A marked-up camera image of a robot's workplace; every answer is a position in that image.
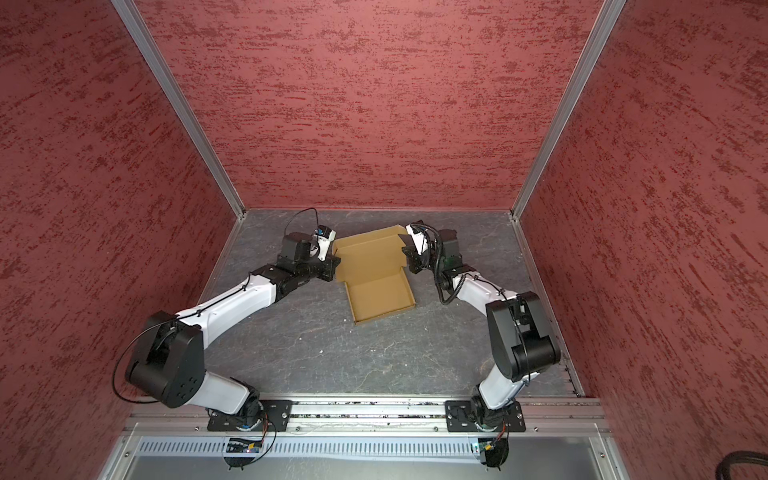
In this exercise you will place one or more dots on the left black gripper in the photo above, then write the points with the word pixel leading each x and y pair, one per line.
pixel 330 264

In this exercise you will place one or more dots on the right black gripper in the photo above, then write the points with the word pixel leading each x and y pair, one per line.
pixel 413 257

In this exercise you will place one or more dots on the brown cardboard box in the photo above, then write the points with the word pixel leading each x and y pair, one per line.
pixel 372 269

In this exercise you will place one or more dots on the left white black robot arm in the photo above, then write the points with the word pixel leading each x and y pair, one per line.
pixel 168 357

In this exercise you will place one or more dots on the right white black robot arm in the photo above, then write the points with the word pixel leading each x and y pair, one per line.
pixel 520 334

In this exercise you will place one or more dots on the left small circuit board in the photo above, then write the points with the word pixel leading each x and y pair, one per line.
pixel 237 446

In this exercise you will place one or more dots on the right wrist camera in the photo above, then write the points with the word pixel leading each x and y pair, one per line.
pixel 448 254

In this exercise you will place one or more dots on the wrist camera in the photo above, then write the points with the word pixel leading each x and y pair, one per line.
pixel 299 246
pixel 448 254

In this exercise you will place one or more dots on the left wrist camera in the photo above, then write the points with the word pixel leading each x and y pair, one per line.
pixel 299 246

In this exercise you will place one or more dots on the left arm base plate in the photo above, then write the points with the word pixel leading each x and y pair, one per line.
pixel 254 416

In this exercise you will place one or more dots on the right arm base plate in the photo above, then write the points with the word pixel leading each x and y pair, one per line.
pixel 474 416

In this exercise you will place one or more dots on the aluminium front rail frame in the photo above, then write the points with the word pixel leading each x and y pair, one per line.
pixel 363 428

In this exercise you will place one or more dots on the left aluminium corner post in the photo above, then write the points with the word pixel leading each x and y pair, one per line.
pixel 139 32

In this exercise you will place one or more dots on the aluminium corner post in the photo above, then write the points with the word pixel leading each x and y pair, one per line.
pixel 604 24
pixel 139 32

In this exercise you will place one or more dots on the right aluminium corner post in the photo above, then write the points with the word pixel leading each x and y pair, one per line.
pixel 604 24

